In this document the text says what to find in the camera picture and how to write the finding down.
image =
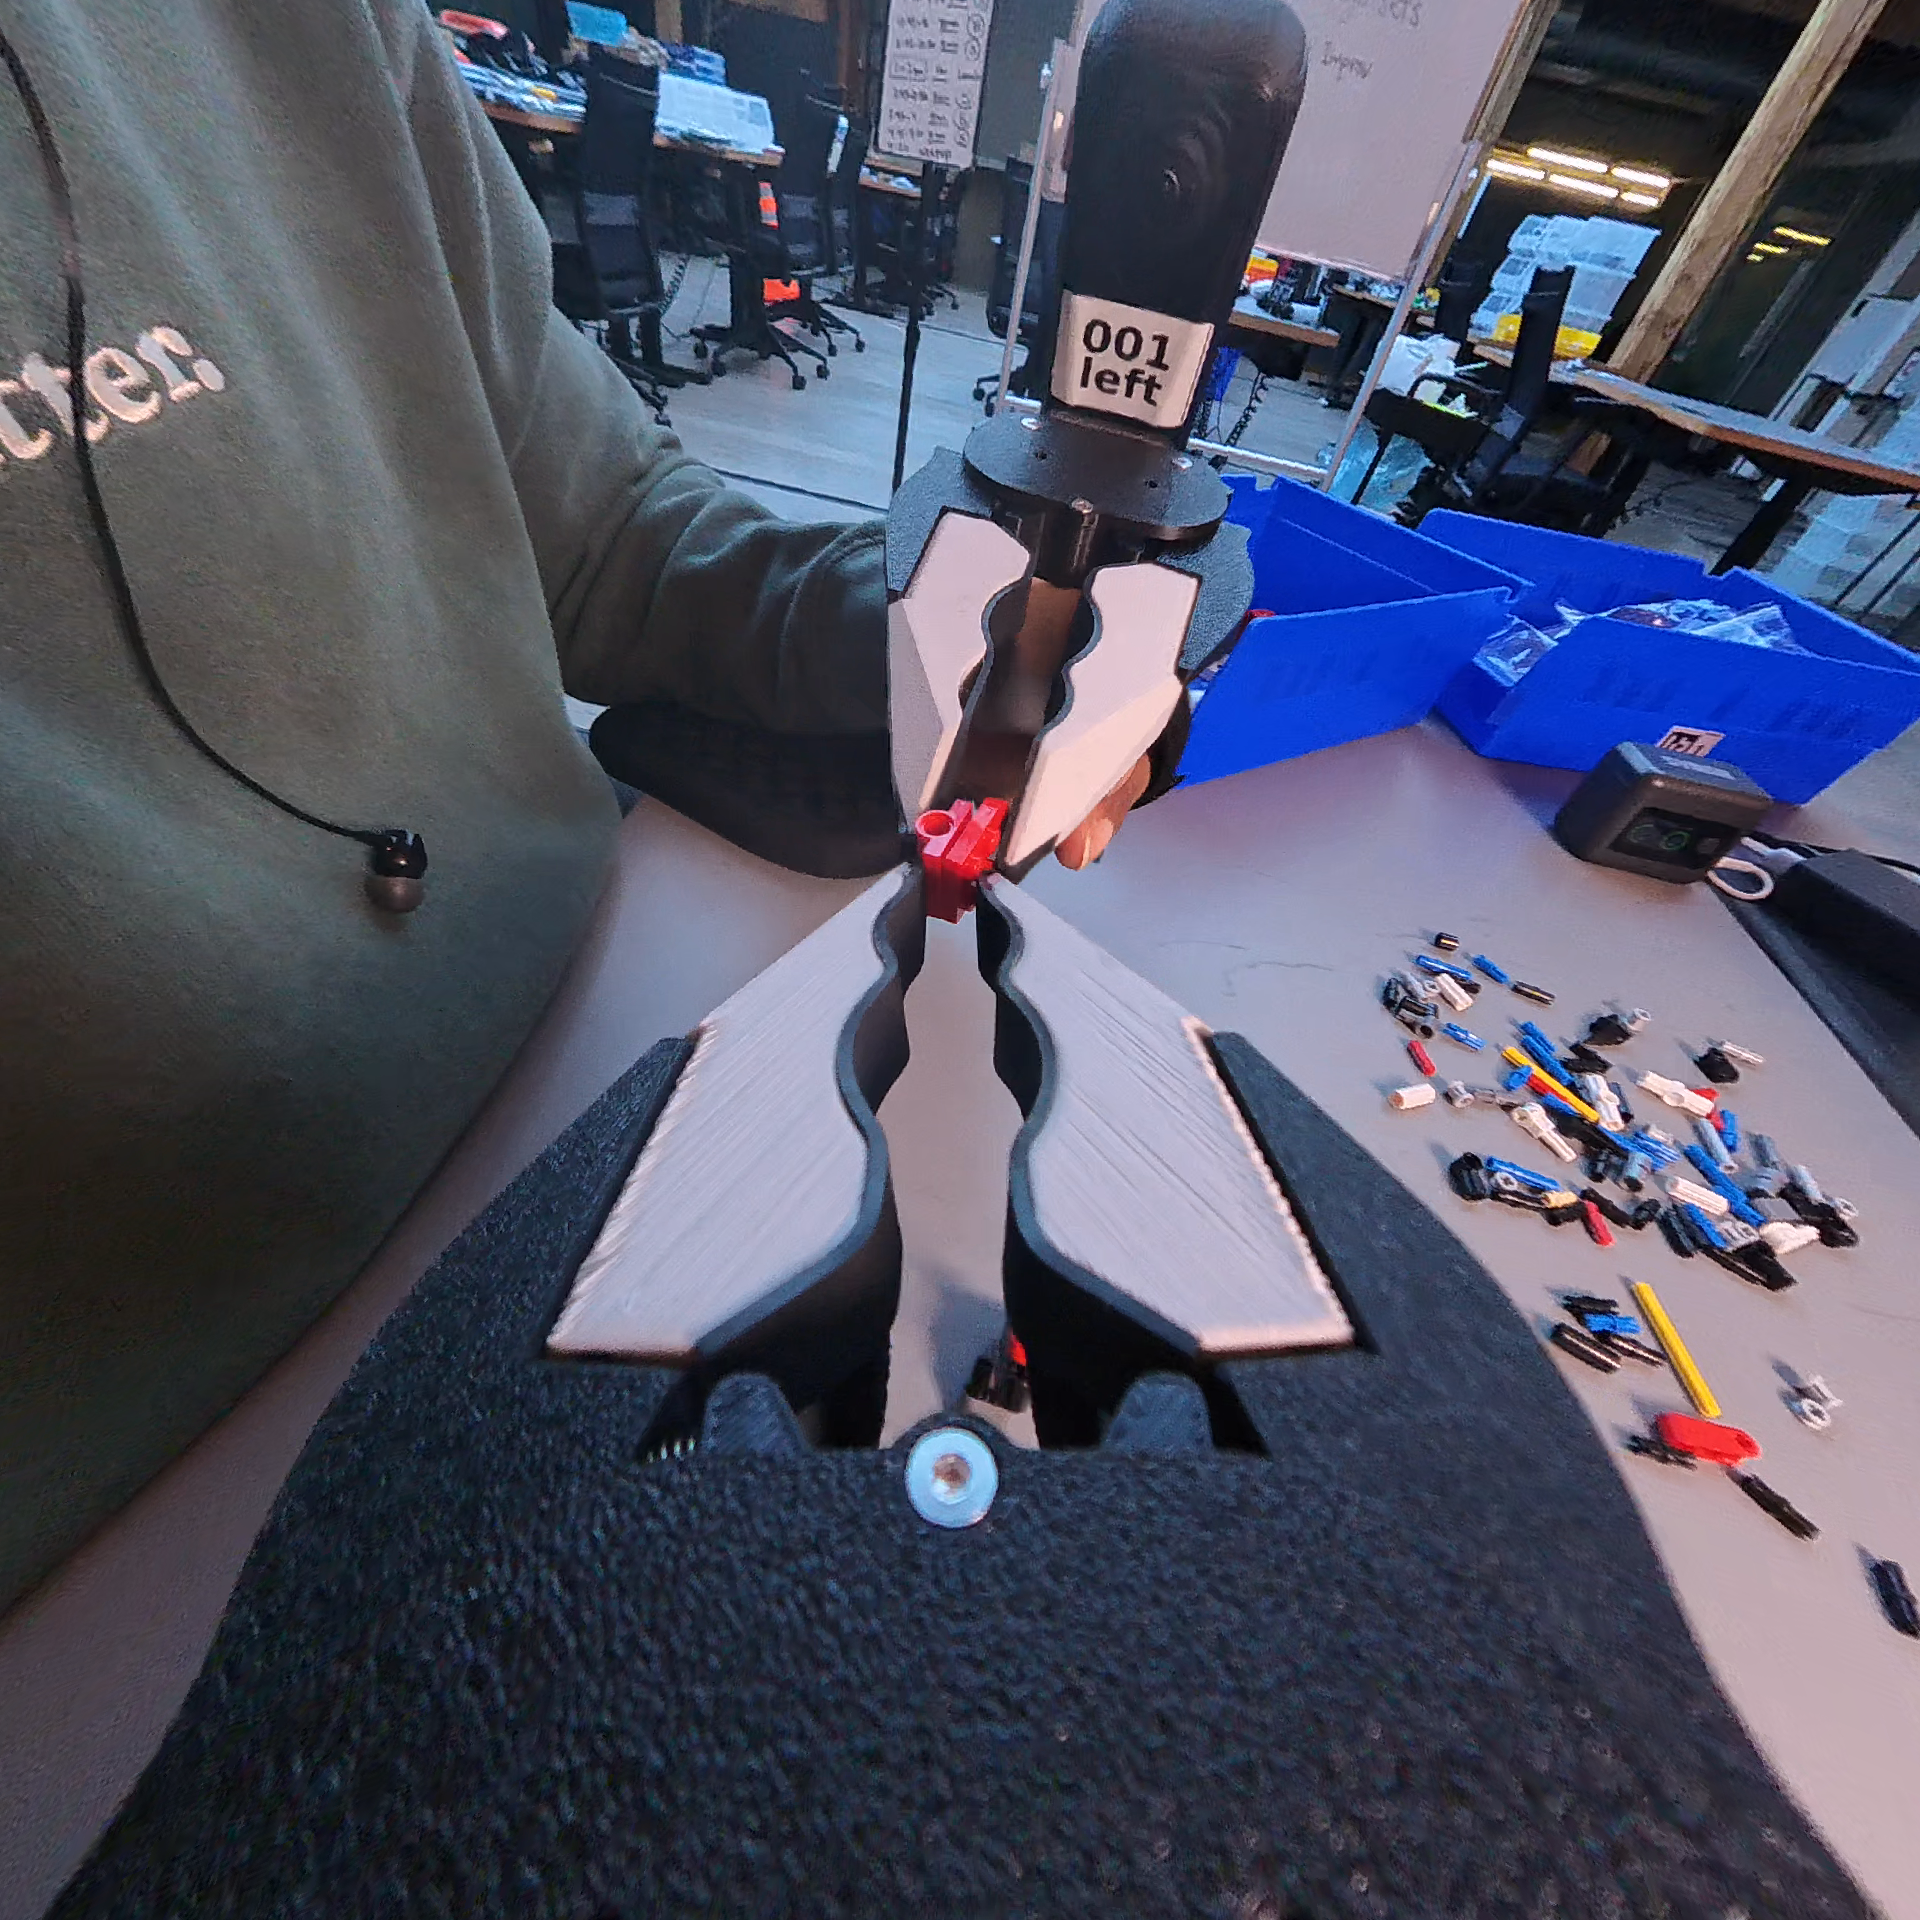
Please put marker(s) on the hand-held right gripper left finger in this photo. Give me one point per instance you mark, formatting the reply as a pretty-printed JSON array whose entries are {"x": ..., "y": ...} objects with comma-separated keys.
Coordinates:
[{"x": 722, "y": 1199}]

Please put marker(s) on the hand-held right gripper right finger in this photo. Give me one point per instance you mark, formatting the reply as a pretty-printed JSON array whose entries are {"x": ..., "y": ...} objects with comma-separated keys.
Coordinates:
[{"x": 1169, "y": 1184}]

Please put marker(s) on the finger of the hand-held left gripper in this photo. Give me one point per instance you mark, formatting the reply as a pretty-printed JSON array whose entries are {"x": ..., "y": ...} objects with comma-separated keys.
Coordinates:
[
  {"x": 1133, "y": 660},
  {"x": 930, "y": 660}
]

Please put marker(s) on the red rounded plate with hole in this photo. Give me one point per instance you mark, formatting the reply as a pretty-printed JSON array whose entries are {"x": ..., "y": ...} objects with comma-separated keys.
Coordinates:
[{"x": 970, "y": 831}]

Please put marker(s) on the red square stud plate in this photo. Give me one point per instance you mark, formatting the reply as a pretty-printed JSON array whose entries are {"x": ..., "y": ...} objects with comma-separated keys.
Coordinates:
[{"x": 951, "y": 895}]

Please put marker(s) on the small black red lego assembly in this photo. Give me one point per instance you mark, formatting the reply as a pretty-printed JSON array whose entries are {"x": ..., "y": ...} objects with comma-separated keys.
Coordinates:
[{"x": 998, "y": 1371}]

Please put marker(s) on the person's left forearm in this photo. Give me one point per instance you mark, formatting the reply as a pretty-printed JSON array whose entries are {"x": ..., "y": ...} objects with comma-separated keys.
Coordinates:
[{"x": 707, "y": 600}]

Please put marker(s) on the grey desk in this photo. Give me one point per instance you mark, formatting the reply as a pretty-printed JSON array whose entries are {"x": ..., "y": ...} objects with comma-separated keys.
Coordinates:
[{"x": 1275, "y": 931}]

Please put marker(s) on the black desk divider strip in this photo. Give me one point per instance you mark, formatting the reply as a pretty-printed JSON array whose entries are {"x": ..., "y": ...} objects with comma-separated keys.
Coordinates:
[{"x": 1862, "y": 1034}]

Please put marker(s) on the person's left hand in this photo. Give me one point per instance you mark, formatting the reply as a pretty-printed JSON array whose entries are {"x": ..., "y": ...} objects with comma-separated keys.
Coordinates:
[{"x": 1117, "y": 817}]

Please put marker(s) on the large whiteboard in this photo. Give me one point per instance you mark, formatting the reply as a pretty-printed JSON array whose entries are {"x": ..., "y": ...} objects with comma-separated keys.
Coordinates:
[{"x": 1395, "y": 122}]

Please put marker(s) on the small whiteboard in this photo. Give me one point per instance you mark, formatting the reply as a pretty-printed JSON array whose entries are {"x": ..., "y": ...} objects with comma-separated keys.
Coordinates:
[{"x": 933, "y": 84}]

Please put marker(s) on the white tube connector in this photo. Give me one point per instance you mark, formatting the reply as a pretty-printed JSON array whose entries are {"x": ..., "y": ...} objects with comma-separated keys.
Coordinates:
[{"x": 1415, "y": 1095}]

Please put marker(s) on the black angle connector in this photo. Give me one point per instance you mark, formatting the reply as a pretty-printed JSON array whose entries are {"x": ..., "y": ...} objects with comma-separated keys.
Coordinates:
[{"x": 1470, "y": 1174}]

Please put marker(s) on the black tube connector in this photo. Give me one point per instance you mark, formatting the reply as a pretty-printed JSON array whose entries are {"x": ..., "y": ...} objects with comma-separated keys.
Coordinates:
[{"x": 1586, "y": 1345}]

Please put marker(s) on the pile of small brick pieces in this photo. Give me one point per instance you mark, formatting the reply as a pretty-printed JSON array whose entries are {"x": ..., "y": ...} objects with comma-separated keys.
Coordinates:
[{"x": 1620, "y": 1139}]

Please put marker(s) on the black and blue pins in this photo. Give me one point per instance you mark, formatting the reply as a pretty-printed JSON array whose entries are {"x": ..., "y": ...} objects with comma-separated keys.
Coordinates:
[{"x": 1612, "y": 1325}]

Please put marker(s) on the yellow brick axle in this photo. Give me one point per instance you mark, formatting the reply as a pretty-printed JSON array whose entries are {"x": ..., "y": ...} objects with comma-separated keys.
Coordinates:
[{"x": 1678, "y": 1348}]

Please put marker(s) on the background office chairs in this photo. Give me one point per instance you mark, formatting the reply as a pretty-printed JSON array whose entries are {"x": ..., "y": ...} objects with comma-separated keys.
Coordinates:
[{"x": 618, "y": 227}]

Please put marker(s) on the black curved brick piece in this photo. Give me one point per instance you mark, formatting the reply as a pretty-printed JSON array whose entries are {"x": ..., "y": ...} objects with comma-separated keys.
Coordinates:
[{"x": 1711, "y": 1067}]

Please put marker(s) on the black connector pin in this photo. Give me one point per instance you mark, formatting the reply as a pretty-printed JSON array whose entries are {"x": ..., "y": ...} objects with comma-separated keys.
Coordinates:
[
  {"x": 1775, "y": 1504},
  {"x": 1661, "y": 1452}
]

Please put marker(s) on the background table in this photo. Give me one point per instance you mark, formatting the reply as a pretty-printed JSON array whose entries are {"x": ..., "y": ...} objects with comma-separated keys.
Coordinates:
[{"x": 1724, "y": 421}]

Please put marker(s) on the small grey brick pieces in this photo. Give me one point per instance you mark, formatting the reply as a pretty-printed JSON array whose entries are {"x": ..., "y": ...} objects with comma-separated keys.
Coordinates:
[{"x": 1813, "y": 1400}]

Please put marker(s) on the black power adapter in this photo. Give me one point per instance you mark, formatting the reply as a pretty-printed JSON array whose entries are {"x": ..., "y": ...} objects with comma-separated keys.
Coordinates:
[{"x": 1862, "y": 909}]

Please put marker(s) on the small black brick piece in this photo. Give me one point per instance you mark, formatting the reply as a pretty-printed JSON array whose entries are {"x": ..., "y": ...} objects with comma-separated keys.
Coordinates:
[{"x": 1897, "y": 1594}]

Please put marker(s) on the black action camera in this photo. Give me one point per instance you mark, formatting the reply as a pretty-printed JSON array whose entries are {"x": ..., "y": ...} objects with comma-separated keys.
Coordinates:
[{"x": 1657, "y": 817}]

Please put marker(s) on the wooden post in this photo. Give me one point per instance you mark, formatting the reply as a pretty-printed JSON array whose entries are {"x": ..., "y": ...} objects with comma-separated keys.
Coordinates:
[{"x": 1740, "y": 177}]

